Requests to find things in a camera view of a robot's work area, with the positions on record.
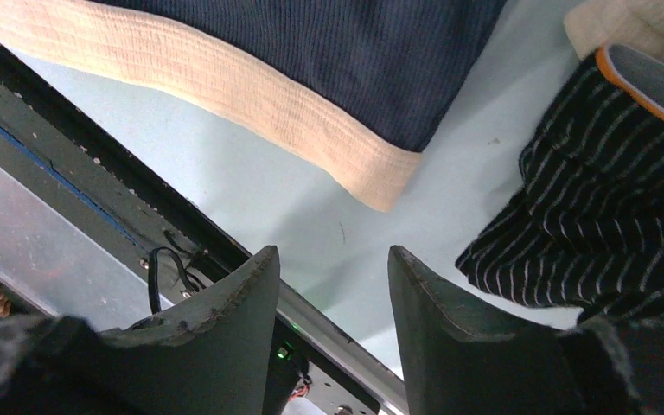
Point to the navy underwear with cream waistband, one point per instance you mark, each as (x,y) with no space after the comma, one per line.
(358,88)

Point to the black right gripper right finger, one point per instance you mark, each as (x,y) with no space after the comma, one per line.
(462,355)

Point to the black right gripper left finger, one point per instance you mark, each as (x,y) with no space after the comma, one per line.
(206,355)

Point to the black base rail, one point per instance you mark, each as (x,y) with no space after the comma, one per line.
(86,230)

